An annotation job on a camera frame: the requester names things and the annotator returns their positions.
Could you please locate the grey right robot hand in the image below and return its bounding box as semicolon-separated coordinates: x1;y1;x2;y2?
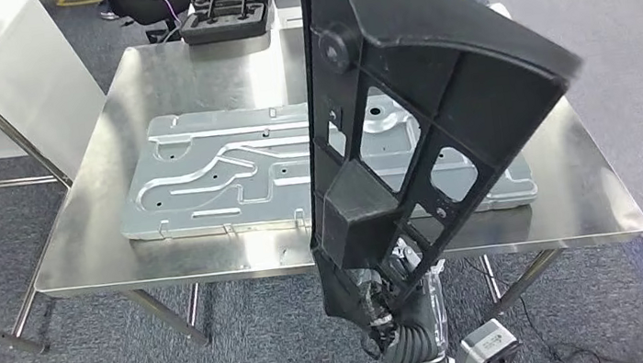
355;233;457;349

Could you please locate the black plastic plate bracket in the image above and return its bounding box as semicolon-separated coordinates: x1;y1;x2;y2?
279;0;613;336

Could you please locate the stamped metal plate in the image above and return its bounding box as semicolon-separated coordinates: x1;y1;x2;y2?
107;70;541;257

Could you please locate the black office chair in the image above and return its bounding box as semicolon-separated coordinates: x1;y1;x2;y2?
101;0;207;51

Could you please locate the white cabinet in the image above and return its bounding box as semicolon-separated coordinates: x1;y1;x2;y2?
0;0;116;190

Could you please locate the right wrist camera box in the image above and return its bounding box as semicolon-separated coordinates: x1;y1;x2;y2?
454;315;525;363

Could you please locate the black floor cable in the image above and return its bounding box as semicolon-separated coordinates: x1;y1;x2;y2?
465;239;634;363

